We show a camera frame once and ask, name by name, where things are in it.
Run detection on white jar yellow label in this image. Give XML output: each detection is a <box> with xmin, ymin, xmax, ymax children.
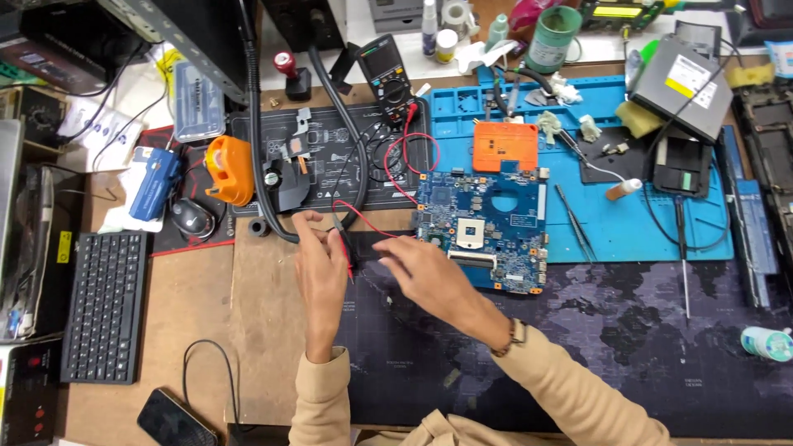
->
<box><xmin>434</xmin><ymin>28</ymin><xmax>460</xmax><ymax>65</ymax></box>

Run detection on brown wrist bracelet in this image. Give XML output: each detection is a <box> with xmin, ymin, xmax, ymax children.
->
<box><xmin>491</xmin><ymin>317</ymin><xmax>528</xmax><ymax>358</ymax></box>

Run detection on small black square mat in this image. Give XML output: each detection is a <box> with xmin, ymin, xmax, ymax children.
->
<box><xmin>579</xmin><ymin>126</ymin><xmax>661</xmax><ymax>185</ymax></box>

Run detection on metal tweezers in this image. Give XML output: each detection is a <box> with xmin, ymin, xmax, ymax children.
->
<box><xmin>554</xmin><ymin>183</ymin><xmax>599</xmax><ymax>265</ymax></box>

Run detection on small green bottle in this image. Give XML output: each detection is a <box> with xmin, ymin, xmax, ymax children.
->
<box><xmin>484</xmin><ymin>13</ymin><xmax>510</xmax><ymax>54</ymax></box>

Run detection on blue silicone repair mat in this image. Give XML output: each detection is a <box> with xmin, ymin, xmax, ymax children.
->
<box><xmin>427</xmin><ymin>64</ymin><xmax>736</xmax><ymax>265</ymax></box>

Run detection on red knob black stamp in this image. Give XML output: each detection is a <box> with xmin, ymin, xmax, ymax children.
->
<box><xmin>273</xmin><ymin>51</ymin><xmax>313</xmax><ymax>103</ymax></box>

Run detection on person's right hand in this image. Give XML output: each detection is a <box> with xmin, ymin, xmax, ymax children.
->
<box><xmin>371</xmin><ymin>235</ymin><xmax>514</xmax><ymax>352</ymax></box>

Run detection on black cooling fan part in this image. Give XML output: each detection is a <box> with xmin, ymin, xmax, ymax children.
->
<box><xmin>259</xmin><ymin>157</ymin><xmax>312</xmax><ymax>215</ymax></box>

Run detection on small brown dropper bottle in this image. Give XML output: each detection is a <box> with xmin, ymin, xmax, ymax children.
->
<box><xmin>605</xmin><ymin>178</ymin><xmax>644</xmax><ymax>203</ymax></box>

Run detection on white tissue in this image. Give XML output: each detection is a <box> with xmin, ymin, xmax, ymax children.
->
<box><xmin>455</xmin><ymin>40</ymin><xmax>519</xmax><ymax>76</ymax></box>

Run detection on green plastic tub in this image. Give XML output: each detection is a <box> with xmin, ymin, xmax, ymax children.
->
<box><xmin>526</xmin><ymin>5</ymin><xmax>584</xmax><ymax>76</ymax></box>

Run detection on red multimeter probe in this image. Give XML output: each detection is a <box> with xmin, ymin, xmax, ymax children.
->
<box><xmin>331</xmin><ymin>214</ymin><xmax>356</xmax><ymax>286</ymax></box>

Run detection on clear plastic bag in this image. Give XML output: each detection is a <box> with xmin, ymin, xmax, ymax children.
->
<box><xmin>0</xmin><ymin>164</ymin><xmax>84</xmax><ymax>343</ymax></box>

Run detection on blue laptop motherboard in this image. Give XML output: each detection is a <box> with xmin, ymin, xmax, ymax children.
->
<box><xmin>411</xmin><ymin>167</ymin><xmax>550</xmax><ymax>296</ymax></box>

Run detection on black smartphone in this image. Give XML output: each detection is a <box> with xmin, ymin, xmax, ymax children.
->
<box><xmin>136</xmin><ymin>388</ymin><xmax>219</xmax><ymax>446</ymax></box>

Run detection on black digital multimeter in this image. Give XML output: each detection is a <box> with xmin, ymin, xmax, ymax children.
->
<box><xmin>356</xmin><ymin>34</ymin><xmax>423</xmax><ymax>129</ymax></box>

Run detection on yellow sponge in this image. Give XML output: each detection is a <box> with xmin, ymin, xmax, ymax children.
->
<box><xmin>615</xmin><ymin>100</ymin><xmax>665</xmax><ymax>140</ymax></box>
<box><xmin>724</xmin><ymin>61</ymin><xmax>776</xmax><ymax>89</ymax></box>

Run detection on blue handheld device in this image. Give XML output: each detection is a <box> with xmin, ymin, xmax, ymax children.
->
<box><xmin>128</xmin><ymin>146</ymin><xmax>182</xmax><ymax>223</ymax></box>

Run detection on black printed repair mat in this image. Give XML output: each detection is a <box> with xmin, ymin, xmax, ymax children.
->
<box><xmin>226</xmin><ymin>102</ymin><xmax>436</xmax><ymax>219</ymax></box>

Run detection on black computer mouse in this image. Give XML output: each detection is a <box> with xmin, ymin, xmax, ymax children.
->
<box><xmin>170</xmin><ymin>197</ymin><xmax>217</xmax><ymax>243</ymax></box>

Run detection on white spray bottle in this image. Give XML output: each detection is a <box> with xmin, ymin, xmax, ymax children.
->
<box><xmin>420</xmin><ymin>0</ymin><xmax>440</xmax><ymax>58</ymax></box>

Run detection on dark world map desk mat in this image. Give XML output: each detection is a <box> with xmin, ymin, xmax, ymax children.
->
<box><xmin>333</xmin><ymin>232</ymin><xmax>793</xmax><ymax>436</ymax></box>

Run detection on black bench power supply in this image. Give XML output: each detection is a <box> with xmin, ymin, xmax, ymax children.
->
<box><xmin>0</xmin><ymin>338</ymin><xmax>64</xmax><ymax>446</ymax></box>

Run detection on white tape roll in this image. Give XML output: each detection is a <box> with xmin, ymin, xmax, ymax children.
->
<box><xmin>440</xmin><ymin>0</ymin><xmax>477</xmax><ymax>36</ymax></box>

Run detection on black monitor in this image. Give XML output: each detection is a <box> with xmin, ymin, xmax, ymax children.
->
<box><xmin>96</xmin><ymin>0</ymin><xmax>259</xmax><ymax>107</ymax></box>

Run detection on red test lead cable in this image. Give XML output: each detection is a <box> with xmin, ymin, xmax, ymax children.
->
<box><xmin>331</xmin><ymin>102</ymin><xmax>442</xmax><ymax>242</ymax></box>

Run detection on white bottle green label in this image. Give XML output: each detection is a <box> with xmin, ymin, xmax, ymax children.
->
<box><xmin>740</xmin><ymin>326</ymin><xmax>793</xmax><ymax>364</ymax></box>

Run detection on person's left hand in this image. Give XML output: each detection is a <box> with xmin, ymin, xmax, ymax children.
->
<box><xmin>292</xmin><ymin>209</ymin><xmax>351</xmax><ymax>364</ymax></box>

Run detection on grey optical drive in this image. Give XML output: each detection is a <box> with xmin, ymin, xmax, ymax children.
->
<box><xmin>628</xmin><ymin>33</ymin><xmax>736</xmax><ymax>145</ymax></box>

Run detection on thin black screwdriver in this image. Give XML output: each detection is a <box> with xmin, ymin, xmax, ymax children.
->
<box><xmin>673</xmin><ymin>195</ymin><xmax>692</xmax><ymax>327</ymax></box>

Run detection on black flexible hose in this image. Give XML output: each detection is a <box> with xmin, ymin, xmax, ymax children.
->
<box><xmin>238</xmin><ymin>0</ymin><xmax>374</xmax><ymax>244</ymax></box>

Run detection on thin black cable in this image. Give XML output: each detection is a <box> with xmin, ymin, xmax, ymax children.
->
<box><xmin>182</xmin><ymin>339</ymin><xmax>241</xmax><ymax>429</ymax></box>

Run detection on clear plastic bit case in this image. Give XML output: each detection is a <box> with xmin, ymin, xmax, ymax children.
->
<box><xmin>171</xmin><ymin>59</ymin><xmax>226</xmax><ymax>145</ymax></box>

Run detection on black laptop chassis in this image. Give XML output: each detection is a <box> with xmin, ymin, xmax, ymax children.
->
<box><xmin>734</xmin><ymin>85</ymin><xmax>793</xmax><ymax>299</ymax></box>

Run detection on orange plastic parts box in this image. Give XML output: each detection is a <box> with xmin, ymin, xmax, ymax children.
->
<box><xmin>472</xmin><ymin>120</ymin><xmax>540</xmax><ymax>175</ymax></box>

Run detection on black keyboard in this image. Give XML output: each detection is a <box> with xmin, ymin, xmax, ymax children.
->
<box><xmin>59</xmin><ymin>230</ymin><xmax>150</xmax><ymax>385</ymax></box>

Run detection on white printed packet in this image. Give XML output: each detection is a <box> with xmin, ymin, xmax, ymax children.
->
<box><xmin>57</xmin><ymin>98</ymin><xmax>145</xmax><ymax>176</ymax></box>

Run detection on black drive caddy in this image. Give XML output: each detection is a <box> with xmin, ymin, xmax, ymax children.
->
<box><xmin>652</xmin><ymin>135</ymin><xmax>714</xmax><ymax>199</ymax></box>

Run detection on orange plastic tool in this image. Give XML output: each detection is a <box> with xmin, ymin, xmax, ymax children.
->
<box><xmin>204</xmin><ymin>134</ymin><xmax>256</xmax><ymax>208</ymax></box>

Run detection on black test lead cable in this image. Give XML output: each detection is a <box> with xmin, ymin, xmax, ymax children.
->
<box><xmin>327</xmin><ymin>105</ymin><xmax>423</xmax><ymax>249</ymax></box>

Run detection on long black laptop battery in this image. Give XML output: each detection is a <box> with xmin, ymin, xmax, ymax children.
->
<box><xmin>717</xmin><ymin>126</ymin><xmax>779</xmax><ymax>308</ymax></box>

